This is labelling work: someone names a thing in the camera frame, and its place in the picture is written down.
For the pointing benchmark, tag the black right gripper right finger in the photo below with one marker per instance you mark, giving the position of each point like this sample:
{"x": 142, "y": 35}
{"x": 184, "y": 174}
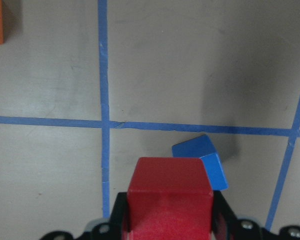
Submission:
{"x": 226, "y": 225}

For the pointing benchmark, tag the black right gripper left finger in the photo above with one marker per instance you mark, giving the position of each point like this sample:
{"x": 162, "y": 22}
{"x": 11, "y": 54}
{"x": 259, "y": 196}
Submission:
{"x": 115, "y": 228}

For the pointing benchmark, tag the blue wooden cube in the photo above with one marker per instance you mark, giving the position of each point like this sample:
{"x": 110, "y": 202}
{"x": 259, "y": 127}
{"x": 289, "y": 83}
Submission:
{"x": 202, "y": 147}

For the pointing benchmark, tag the red wooden cube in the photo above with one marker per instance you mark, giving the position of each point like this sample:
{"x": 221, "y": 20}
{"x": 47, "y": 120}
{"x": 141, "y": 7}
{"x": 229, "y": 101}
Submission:
{"x": 170, "y": 198}

